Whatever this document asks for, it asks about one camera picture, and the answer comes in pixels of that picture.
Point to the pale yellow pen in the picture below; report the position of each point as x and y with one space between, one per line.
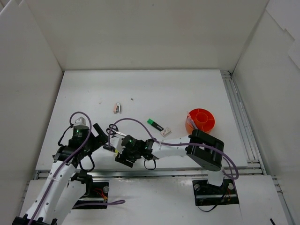
190 118

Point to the yellow black highlighter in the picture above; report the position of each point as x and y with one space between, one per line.
109 148

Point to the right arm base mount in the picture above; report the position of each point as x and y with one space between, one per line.
207 196

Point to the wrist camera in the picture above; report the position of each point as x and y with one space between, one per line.
81 121
115 144

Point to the orange pen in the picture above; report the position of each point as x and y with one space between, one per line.
193 124

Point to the small scissors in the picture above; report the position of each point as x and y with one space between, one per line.
113 130

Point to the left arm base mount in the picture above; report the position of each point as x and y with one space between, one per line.
94 196

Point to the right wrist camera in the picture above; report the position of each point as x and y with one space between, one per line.
115 144

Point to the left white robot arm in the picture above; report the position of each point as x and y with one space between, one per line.
64 186

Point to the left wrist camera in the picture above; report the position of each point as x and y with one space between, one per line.
81 121

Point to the aluminium rail right side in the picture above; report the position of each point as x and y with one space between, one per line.
255 161

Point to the orange round divided container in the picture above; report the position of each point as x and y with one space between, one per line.
204 120

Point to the purple pen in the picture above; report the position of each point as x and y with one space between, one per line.
195 126

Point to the pink white stapler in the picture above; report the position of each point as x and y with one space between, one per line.
117 108

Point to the green black highlighter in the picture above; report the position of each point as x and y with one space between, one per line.
155 125

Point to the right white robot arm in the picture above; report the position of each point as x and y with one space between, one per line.
202 148

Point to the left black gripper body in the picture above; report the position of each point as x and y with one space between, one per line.
94 137

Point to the aluminium rail front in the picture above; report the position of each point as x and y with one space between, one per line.
147 173

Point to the aluminium rail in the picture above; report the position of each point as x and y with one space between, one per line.
147 173
255 161

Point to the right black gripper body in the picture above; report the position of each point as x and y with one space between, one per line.
122 154

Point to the white pink eraser box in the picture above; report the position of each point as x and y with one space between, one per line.
166 131

